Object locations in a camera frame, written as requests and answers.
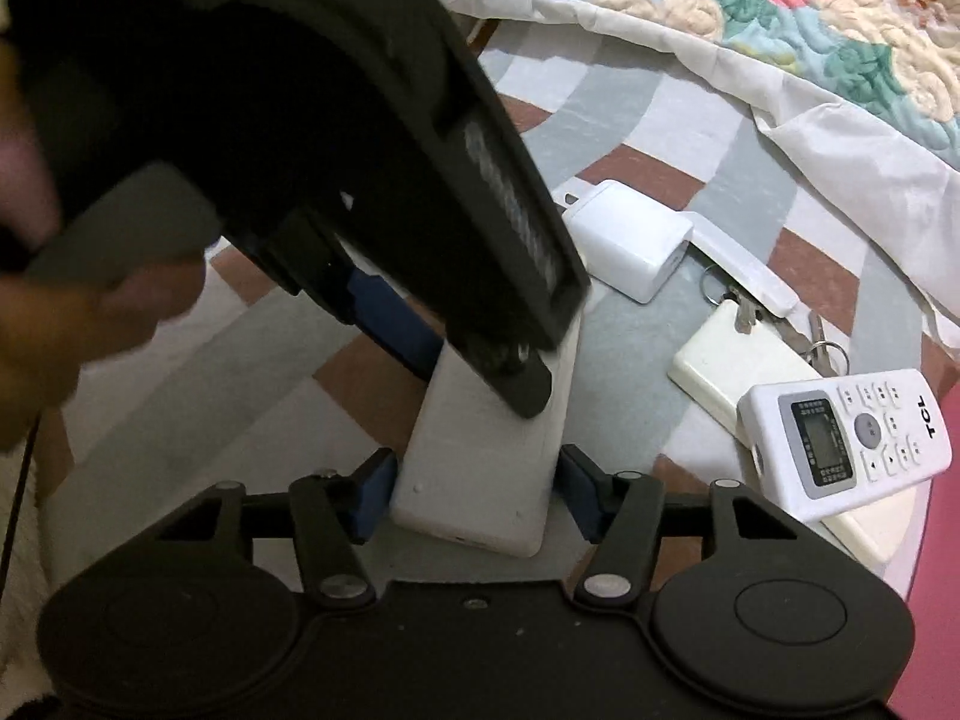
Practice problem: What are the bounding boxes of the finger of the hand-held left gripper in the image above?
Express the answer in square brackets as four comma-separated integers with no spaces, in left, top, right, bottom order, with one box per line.
[259,199,445,380]
[448,326,556,421]

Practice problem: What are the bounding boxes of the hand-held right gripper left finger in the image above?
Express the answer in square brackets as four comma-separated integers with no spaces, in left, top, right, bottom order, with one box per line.
[154,448,398,606]

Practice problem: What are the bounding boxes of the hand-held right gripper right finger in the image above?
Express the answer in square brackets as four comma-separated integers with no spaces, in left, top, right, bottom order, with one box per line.
[559,444,797,606]

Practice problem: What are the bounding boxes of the long cream remote control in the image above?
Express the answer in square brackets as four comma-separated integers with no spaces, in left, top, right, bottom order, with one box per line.
[388,307,584,558]

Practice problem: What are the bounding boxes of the white charger grey prongs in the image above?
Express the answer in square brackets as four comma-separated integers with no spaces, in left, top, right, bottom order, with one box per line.
[553,180,695,305]

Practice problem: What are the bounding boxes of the pink cardboard box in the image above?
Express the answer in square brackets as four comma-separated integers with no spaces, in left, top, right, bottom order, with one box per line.
[896,465,960,698]

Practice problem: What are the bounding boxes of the person's left hand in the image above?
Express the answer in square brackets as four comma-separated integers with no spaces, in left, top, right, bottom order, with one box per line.
[0,45,207,455]

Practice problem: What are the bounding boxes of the flat white key tag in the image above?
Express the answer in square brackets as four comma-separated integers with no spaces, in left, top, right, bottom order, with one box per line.
[686,214,800,318]

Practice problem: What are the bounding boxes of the checkered grey brown blanket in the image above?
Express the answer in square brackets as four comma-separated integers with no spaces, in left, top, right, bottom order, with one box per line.
[30,7,960,586]

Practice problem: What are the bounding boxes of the white remote control with display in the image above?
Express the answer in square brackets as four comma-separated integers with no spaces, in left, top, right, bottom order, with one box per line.
[736,367,953,524]

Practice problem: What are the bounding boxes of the bunch of metal keys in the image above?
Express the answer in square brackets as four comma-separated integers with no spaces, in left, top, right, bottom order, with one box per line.
[701,270,848,374]

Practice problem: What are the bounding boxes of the floral quilted bedspread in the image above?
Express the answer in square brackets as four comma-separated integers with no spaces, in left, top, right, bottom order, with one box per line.
[375,0,960,346]

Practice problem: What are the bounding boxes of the black cable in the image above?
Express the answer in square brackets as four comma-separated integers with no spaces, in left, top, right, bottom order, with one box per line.
[0,412,38,593]

